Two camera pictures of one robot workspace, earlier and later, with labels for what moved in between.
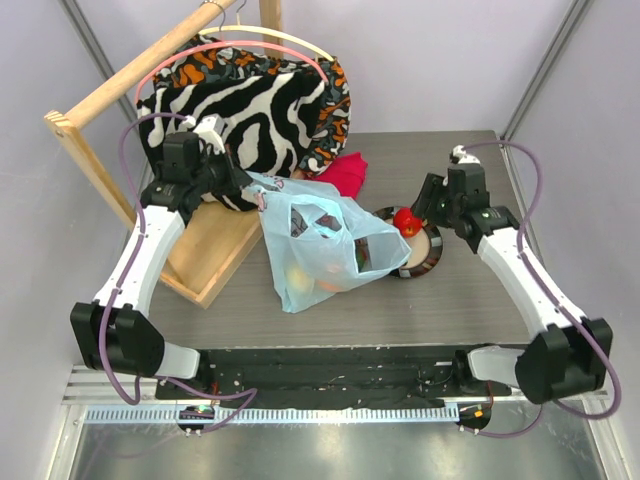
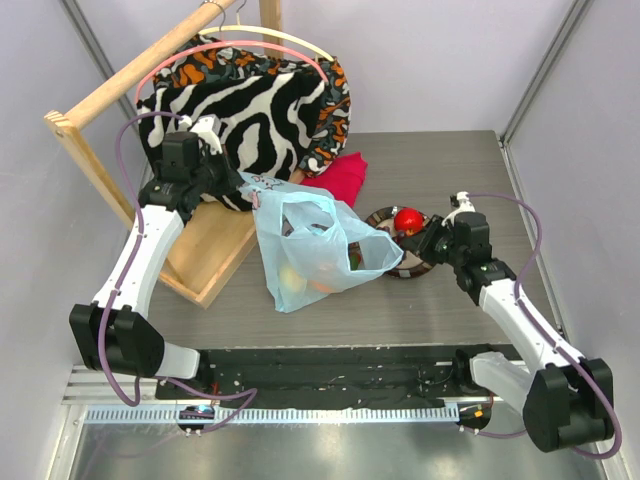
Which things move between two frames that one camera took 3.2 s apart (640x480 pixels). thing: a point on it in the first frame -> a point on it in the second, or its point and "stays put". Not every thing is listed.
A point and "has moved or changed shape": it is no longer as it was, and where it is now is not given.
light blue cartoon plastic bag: (319, 241) stays put
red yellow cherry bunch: (361, 249) has moved or changed shape
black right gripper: (427, 198) -> (428, 242)
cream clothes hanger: (265, 31) stays put
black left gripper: (236, 177) stays put
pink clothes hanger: (186, 52) stays put
